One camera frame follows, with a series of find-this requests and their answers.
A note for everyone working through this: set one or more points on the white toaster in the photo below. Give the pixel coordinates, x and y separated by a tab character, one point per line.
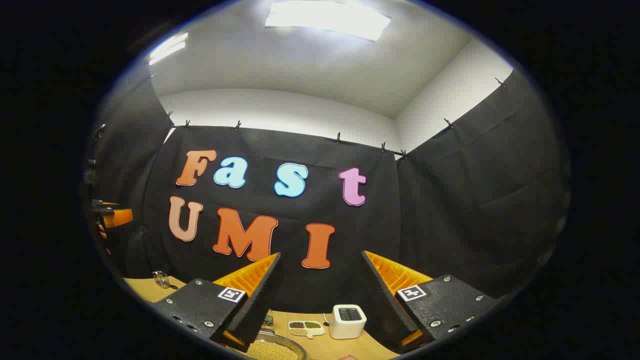
347	325

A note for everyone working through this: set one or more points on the pile of soybeans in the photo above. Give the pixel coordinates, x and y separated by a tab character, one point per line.
272	352

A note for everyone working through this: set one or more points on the large ceiling light panel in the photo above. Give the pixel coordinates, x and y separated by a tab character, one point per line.
327	19

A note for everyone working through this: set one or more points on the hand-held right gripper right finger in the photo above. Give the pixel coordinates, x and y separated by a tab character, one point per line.
382	305

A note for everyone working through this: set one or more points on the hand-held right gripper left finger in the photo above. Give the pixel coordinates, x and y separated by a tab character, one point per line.
260	305

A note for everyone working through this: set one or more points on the small ceiling light panel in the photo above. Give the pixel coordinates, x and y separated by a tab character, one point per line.
167	48

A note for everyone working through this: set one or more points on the black backdrop cloth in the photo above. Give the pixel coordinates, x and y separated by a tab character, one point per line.
440	200

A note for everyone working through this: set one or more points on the row of black cloth clips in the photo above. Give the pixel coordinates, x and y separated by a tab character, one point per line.
338	138

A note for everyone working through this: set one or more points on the white divided seasoning dish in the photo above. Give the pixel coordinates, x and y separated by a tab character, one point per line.
306	328

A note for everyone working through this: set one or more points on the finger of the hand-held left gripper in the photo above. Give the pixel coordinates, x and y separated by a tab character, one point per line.
120	218

